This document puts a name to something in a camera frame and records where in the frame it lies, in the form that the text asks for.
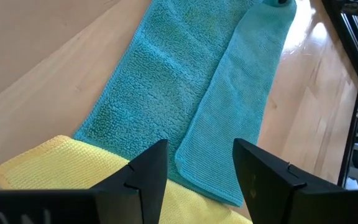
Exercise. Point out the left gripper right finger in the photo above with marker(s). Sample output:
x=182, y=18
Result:
x=275, y=193

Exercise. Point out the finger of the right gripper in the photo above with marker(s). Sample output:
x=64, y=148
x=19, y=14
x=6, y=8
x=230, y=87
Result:
x=281, y=2

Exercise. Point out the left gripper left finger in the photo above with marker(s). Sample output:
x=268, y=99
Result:
x=135, y=193

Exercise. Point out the yellow microfiber towel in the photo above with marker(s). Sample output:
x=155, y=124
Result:
x=57, y=168

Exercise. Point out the teal microfiber towel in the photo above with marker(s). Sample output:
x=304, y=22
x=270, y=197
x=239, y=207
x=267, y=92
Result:
x=172, y=93

